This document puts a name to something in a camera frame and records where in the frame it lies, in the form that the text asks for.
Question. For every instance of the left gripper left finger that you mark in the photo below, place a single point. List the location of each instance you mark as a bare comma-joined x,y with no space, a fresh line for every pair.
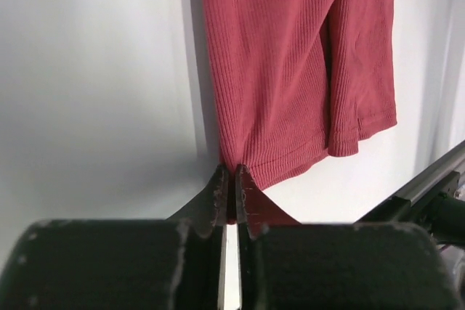
173,263

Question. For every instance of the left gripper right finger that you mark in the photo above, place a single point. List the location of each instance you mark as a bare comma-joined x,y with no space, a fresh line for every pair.
374,265

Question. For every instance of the pink tank top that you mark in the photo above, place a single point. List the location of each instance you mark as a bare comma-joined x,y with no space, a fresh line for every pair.
296,81

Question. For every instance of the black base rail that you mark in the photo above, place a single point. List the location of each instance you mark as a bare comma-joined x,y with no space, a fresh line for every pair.
431,200

